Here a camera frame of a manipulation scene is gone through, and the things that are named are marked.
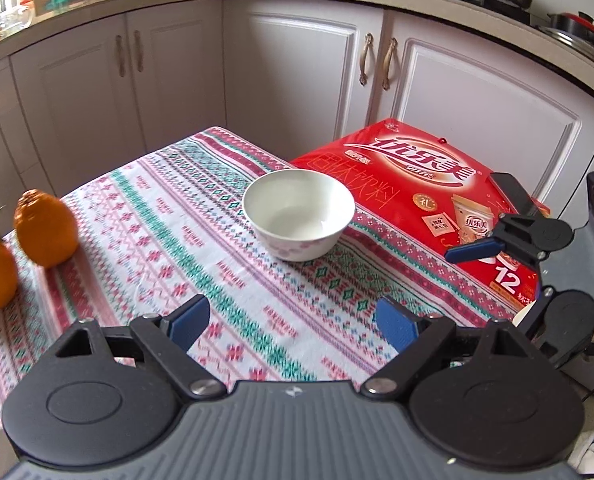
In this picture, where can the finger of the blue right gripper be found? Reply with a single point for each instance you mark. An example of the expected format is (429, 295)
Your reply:
(488, 247)

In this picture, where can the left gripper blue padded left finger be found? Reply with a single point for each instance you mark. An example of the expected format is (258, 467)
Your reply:
(165, 341)

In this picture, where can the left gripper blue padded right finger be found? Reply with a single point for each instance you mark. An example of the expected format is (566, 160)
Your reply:
(418, 341)

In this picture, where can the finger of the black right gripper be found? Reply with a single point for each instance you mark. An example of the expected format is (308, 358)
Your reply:
(516, 199)

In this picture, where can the small white pink bowl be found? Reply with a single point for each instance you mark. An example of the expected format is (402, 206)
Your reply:
(298, 215)

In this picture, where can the white kitchen cabinets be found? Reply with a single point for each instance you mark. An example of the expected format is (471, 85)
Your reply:
(289, 76)

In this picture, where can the red drink mix box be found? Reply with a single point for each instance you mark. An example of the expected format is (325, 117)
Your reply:
(417, 197)

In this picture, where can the patterned red green tablecloth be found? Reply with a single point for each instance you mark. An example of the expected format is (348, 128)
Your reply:
(169, 226)

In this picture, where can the orange without leaf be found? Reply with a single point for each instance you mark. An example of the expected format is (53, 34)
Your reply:
(45, 228)

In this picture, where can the red lidded pot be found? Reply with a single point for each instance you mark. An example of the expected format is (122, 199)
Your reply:
(579, 25)

